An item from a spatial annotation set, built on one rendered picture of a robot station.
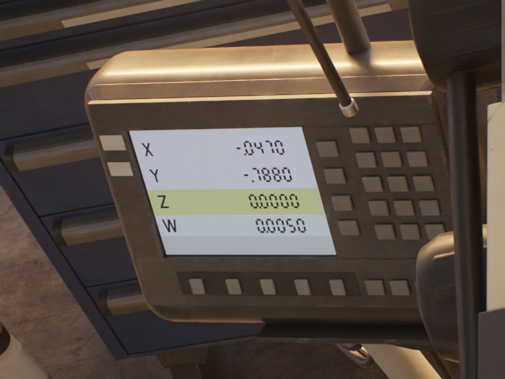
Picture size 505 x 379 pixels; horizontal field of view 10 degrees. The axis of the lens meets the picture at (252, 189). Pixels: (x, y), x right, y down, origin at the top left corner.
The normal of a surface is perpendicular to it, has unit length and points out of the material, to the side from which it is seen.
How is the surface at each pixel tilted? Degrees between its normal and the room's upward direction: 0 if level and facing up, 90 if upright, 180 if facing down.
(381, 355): 64
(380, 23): 90
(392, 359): 52
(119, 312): 90
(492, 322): 0
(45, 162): 90
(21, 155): 34
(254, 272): 70
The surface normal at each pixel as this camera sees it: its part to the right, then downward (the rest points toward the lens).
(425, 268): -0.72, -0.42
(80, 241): -0.11, 0.75
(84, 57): -0.30, 0.26
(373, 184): -0.40, 0.50
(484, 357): -0.36, -0.65
